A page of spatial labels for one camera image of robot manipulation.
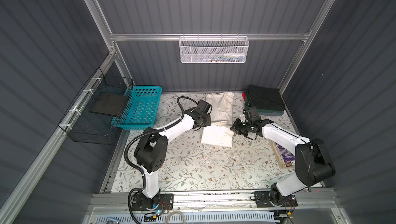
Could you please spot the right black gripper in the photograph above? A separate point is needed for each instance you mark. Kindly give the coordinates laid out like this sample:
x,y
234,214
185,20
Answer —
x,y
234,127

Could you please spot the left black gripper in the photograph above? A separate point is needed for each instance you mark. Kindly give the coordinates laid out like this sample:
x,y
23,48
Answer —
x,y
207,123

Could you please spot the white t shirt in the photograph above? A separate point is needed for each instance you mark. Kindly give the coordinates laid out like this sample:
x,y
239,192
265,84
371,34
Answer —
x,y
219,132

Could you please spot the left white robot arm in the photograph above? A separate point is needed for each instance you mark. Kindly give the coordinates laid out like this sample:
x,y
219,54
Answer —
x,y
151,150

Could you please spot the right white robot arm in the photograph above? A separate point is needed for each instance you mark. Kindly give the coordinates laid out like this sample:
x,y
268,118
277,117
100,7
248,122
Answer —
x,y
313,163

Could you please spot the folded dark t shirt stack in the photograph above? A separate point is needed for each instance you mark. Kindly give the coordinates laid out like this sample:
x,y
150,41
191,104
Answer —
x,y
267,101

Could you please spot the purple printed book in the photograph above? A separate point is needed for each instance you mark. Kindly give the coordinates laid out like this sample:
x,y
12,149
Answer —
x,y
284,158

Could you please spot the teal plastic laundry basket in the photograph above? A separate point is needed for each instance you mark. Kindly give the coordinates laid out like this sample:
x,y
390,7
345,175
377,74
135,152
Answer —
x,y
141,109

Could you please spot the items in mesh basket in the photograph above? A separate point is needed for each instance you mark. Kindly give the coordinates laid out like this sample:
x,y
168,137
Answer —
x,y
225,58

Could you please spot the white mesh wall basket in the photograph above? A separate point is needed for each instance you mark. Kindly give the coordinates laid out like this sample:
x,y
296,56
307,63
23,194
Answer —
x,y
192,51

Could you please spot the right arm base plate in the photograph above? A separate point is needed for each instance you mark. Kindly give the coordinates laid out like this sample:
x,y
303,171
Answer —
x,y
273,199

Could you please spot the black pad in wire basket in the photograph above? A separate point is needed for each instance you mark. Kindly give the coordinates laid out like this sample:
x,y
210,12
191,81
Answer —
x,y
109,105

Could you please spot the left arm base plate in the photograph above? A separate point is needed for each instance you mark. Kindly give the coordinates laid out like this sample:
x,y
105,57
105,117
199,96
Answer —
x,y
139,202

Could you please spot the aluminium frame rail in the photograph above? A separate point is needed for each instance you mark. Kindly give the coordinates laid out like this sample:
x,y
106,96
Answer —
x,y
177,37

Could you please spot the black wire wall basket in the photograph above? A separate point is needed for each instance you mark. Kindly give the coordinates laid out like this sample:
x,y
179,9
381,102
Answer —
x,y
89,121

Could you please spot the white vented cable duct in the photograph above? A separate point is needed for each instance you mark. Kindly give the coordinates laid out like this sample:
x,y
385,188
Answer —
x,y
233,217

